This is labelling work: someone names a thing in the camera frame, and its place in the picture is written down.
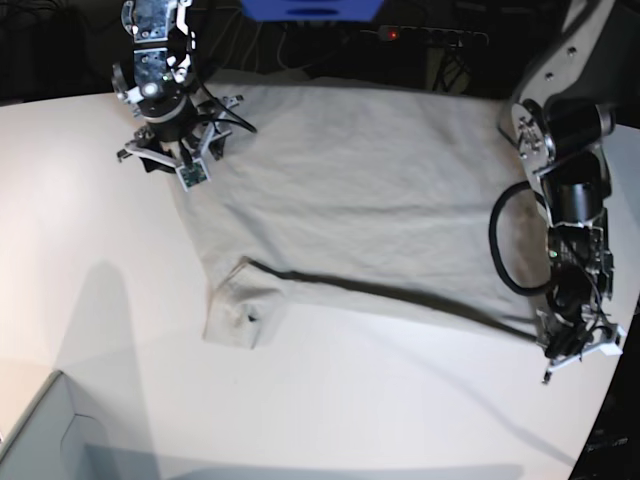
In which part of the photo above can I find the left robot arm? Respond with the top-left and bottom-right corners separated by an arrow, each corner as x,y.
488,1 -> 639,377

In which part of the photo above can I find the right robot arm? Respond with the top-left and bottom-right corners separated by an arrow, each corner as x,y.
111,1 -> 257,191

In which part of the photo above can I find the thin looped cable background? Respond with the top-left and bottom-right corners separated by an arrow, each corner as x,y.
207,22 -> 314,77

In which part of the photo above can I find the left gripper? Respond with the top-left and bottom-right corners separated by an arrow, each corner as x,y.
536,309 -> 619,385

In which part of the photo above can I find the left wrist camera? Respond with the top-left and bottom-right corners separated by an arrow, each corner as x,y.
597,325 -> 627,356

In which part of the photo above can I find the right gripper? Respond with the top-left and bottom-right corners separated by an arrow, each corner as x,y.
117,95 -> 257,180

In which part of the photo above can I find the black power strip red light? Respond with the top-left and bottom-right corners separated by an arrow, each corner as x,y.
376,25 -> 490,48

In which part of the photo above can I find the blue box at top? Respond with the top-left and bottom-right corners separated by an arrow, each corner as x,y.
241,0 -> 384,22

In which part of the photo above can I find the grey bin at corner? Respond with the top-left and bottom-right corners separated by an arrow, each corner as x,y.
1,370 -> 161,479

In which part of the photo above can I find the light grey t-shirt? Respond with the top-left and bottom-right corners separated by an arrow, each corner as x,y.
174,71 -> 541,349

